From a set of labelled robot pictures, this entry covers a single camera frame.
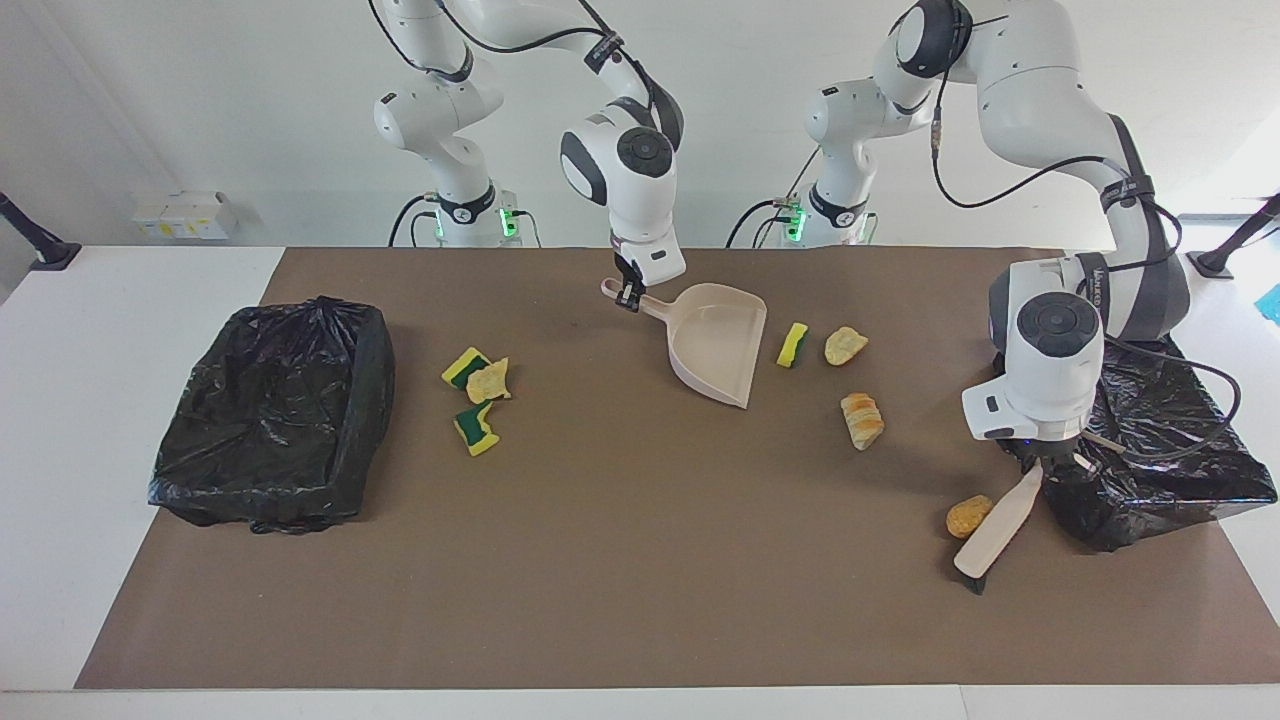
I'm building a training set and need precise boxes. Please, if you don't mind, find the bin with black bag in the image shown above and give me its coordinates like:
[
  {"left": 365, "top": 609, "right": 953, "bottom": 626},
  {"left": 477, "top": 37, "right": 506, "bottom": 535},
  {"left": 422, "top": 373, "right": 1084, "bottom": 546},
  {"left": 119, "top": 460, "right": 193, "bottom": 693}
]
[
  {"left": 992, "top": 330, "right": 1279, "bottom": 553},
  {"left": 147, "top": 295, "right": 397, "bottom": 535}
]

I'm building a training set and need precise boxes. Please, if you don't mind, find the beige plastic dustpan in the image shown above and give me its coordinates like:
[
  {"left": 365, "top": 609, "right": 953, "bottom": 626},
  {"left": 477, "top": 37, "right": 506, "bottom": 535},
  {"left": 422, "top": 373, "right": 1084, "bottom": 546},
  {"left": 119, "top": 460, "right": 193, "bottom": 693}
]
[{"left": 600, "top": 278, "right": 769, "bottom": 410}]

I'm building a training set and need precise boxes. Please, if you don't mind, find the pale yellow scrap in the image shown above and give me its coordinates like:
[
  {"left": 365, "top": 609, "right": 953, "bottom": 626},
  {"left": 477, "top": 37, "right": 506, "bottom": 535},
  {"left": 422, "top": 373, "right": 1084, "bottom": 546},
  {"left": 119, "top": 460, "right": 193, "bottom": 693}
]
[
  {"left": 824, "top": 326, "right": 869, "bottom": 367},
  {"left": 466, "top": 357, "right": 513, "bottom": 405}
]

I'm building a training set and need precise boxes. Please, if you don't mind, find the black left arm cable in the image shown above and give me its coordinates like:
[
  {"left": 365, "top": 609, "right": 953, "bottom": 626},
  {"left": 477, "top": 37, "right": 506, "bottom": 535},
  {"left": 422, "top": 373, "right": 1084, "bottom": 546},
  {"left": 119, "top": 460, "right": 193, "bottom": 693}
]
[{"left": 930, "top": 60, "right": 1243, "bottom": 463}]

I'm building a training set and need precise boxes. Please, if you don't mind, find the orange brown nugget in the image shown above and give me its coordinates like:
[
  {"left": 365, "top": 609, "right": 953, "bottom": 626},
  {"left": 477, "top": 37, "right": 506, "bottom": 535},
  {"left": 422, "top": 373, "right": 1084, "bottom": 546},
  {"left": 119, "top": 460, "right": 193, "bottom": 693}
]
[{"left": 946, "top": 494, "right": 996, "bottom": 540}]

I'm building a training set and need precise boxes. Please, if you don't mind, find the brown table mat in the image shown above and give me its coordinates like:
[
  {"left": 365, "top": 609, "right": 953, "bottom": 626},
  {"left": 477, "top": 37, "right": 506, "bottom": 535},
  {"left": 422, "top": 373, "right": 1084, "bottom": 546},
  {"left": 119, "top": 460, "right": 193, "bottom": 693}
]
[{"left": 75, "top": 246, "right": 1280, "bottom": 690}]

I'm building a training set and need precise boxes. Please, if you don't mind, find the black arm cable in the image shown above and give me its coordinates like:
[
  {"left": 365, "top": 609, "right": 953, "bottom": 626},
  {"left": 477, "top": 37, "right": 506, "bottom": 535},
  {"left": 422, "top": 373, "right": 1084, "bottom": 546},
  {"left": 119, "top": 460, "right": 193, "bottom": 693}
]
[
  {"left": 930, "top": 60, "right": 1243, "bottom": 463},
  {"left": 368, "top": 0, "right": 686, "bottom": 151}
]

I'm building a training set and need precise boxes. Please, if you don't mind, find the white power strip box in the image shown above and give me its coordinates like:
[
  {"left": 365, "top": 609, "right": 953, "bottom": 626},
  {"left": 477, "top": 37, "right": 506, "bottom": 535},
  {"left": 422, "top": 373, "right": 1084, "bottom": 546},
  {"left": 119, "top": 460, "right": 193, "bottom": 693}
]
[{"left": 132, "top": 191, "right": 239, "bottom": 241}]

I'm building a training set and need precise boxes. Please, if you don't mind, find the black base cable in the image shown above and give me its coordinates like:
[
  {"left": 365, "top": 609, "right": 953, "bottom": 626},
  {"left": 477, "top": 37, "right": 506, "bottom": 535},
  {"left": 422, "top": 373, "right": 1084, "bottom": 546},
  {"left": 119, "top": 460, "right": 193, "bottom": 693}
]
[
  {"left": 388, "top": 193, "right": 441, "bottom": 248},
  {"left": 725, "top": 150, "right": 826, "bottom": 249}
]

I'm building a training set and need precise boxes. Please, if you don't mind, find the striped cream orange bread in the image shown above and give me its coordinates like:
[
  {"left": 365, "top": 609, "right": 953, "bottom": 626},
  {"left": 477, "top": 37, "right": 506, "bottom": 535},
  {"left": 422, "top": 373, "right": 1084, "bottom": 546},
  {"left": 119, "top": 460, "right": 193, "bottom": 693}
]
[{"left": 840, "top": 392, "right": 885, "bottom": 452}]

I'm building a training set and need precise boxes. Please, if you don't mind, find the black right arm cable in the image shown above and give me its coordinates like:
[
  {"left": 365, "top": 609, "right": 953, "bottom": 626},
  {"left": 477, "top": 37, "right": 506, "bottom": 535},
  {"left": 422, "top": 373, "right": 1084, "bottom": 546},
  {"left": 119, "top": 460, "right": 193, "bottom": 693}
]
[{"left": 368, "top": 0, "right": 686, "bottom": 151}]

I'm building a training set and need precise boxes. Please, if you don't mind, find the beige hand brush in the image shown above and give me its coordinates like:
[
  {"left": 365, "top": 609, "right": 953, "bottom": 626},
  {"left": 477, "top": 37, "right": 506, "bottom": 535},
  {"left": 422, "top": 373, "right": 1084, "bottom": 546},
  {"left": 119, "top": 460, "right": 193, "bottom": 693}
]
[{"left": 952, "top": 462, "right": 1046, "bottom": 597}]

